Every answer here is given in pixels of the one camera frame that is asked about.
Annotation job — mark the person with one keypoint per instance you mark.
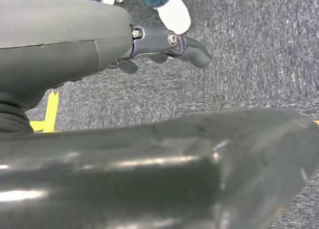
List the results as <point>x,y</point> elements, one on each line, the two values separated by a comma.
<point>174,16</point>

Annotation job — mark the stainless steel workbench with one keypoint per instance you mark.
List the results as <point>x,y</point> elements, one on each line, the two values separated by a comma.
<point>149,174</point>

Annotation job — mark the yellow floor tape square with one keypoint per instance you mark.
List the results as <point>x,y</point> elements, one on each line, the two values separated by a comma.
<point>51,112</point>

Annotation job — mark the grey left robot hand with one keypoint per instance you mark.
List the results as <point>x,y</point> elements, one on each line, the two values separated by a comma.
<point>62,39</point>

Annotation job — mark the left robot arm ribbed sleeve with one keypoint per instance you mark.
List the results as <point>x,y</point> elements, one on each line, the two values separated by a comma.
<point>12,118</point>

